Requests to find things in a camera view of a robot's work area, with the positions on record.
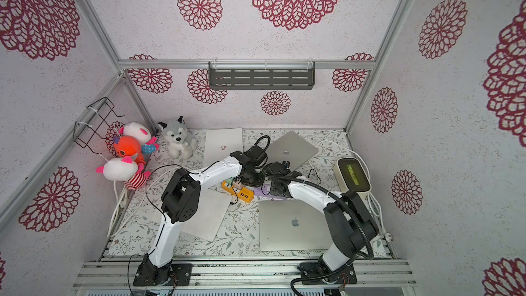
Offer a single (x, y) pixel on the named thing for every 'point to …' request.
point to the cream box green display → (351, 176)
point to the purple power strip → (266, 192)
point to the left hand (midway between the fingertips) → (260, 185)
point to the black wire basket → (100, 112)
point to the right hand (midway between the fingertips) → (278, 186)
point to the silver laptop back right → (290, 147)
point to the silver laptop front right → (290, 225)
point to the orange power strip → (244, 193)
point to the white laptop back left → (220, 143)
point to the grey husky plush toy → (179, 138)
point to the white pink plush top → (134, 129)
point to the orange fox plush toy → (127, 146)
